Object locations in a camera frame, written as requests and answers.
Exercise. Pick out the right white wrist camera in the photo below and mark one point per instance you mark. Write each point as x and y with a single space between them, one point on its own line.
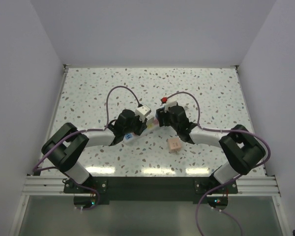
168 102

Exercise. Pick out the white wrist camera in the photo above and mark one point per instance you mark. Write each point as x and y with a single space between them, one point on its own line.
142 112
168 102

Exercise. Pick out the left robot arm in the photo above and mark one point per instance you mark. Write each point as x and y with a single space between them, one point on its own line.
64 148

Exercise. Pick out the pink cube socket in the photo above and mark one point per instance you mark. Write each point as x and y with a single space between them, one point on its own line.
174 145

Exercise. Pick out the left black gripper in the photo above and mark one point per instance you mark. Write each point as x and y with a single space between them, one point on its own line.
142 125

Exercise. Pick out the white power strip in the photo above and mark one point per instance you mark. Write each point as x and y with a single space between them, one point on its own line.
132 137

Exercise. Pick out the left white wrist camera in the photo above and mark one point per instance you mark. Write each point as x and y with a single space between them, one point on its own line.
142 112

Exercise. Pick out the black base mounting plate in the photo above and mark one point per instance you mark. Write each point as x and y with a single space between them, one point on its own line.
103 190

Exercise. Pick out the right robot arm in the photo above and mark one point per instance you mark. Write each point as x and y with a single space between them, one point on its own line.
242 150

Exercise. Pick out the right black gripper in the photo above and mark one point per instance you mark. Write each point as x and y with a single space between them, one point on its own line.
162 115

